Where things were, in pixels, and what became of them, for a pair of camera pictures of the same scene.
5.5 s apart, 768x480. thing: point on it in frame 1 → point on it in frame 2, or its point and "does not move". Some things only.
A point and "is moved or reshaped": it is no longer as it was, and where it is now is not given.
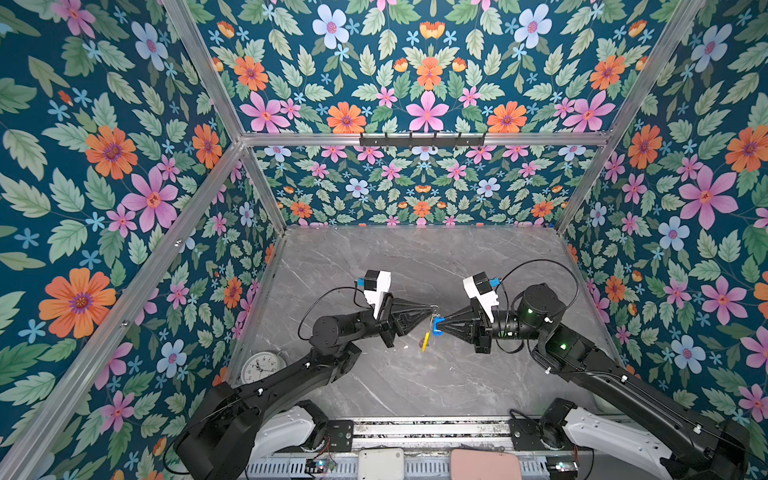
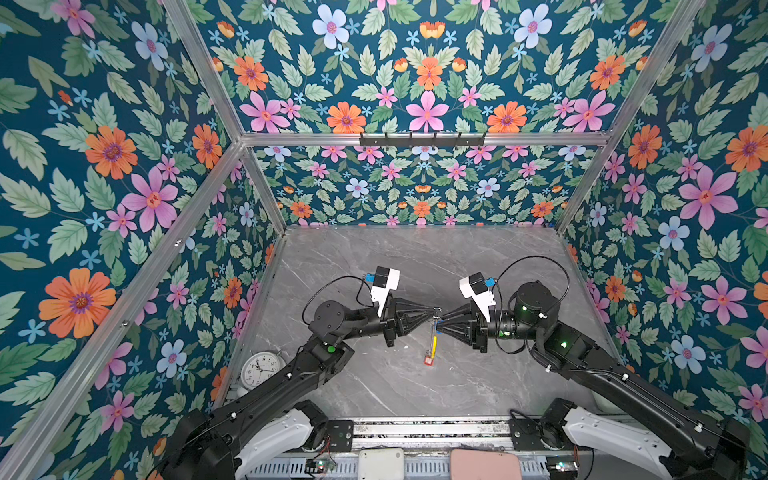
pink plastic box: [475, 464] does not move
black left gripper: [386, 324] does not move
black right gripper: [483, 331] does not move
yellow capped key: [426, 341] is moved or reshaped
